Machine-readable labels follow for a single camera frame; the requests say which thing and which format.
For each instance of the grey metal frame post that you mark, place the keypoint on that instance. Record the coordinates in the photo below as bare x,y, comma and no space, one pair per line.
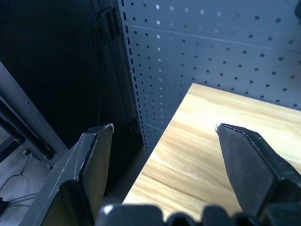
26,122

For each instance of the grey perforated metal panel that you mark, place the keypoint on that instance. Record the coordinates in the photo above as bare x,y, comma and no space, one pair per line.
211,54

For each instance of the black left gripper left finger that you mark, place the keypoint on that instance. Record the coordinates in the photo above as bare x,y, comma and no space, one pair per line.
77,174

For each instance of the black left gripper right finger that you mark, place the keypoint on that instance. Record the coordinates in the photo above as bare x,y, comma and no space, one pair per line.
254,169

